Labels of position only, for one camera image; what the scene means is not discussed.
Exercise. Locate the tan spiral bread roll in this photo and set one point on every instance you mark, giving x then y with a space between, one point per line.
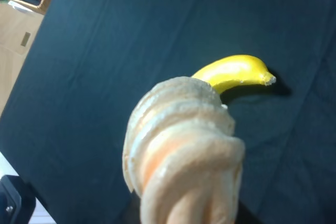
180 155

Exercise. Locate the cardboard box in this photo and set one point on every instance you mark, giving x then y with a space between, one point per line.
18 31

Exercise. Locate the black tablecloth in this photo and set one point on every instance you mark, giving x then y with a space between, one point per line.
63 126

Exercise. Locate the black device with screw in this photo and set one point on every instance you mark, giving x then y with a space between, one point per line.
17 200

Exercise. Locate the yellow banana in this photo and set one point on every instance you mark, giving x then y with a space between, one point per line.
233 71

